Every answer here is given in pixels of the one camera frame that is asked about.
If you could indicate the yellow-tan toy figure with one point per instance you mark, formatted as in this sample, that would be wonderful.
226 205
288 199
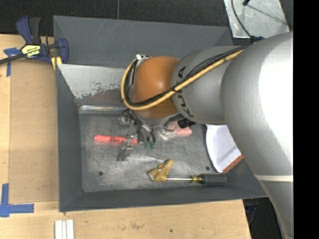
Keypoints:
160 172

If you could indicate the grey metal bin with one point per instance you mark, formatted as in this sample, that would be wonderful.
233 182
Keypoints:
104 43

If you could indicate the orange-red marker pen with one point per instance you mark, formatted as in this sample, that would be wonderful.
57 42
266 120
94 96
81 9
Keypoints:
109 139

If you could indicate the pale wood flat board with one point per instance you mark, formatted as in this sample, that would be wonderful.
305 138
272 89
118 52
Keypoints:
32 133

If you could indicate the white box with orange edge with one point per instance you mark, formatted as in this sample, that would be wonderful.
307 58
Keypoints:
220 146

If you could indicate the black and yellow screwdriver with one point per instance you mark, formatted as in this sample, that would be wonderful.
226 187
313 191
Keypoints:
211 178

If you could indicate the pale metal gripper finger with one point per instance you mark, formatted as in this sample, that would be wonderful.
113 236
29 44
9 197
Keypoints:
123 151
123 121

